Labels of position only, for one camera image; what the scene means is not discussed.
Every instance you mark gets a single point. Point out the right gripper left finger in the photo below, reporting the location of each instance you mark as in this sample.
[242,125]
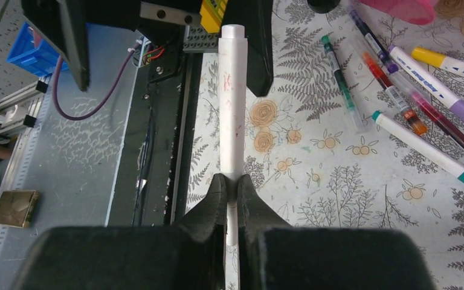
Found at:
[189,254]

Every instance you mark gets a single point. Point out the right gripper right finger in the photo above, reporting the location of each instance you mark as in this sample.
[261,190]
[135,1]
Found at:
[276,255]

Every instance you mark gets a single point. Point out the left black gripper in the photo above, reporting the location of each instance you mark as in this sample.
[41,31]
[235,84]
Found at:
[63,25]

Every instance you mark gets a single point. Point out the pink capped white marker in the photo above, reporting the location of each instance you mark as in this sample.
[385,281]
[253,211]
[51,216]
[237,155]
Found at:
[232,61]

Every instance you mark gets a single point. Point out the teal capped white marker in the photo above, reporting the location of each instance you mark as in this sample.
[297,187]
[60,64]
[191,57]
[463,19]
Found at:
[435,155]

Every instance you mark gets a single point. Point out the black pink drawer box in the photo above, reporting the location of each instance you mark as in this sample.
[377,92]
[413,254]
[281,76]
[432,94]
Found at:
[419,12]

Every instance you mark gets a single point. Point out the yellow toy block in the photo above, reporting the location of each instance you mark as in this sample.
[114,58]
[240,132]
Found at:
[212,14]

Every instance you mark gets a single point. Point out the blue plastic bin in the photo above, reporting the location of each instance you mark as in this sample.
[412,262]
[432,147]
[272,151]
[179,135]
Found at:
[33,54]

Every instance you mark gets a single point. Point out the brass metal block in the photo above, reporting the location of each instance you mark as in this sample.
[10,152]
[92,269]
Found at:
[17,207]

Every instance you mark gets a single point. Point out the black gel pen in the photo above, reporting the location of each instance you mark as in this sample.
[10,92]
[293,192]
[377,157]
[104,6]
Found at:
[350,106]

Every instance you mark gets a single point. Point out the orange gel pen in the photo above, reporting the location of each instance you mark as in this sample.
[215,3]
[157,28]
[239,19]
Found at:
[395,96]

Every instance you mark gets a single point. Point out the dark red gel pen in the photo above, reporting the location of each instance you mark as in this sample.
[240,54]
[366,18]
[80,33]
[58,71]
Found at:
[390,70]

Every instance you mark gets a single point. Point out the purple capped white marker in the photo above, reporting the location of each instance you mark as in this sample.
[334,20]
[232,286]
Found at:
[431,84]

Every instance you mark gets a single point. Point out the yellow tipped white marker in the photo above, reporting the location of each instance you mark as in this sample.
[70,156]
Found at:
[439,60]

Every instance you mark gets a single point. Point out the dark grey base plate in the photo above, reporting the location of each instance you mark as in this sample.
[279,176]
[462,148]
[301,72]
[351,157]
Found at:
[198,40]

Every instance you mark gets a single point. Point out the black mounting rail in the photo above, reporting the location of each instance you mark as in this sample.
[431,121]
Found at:
[152,180]

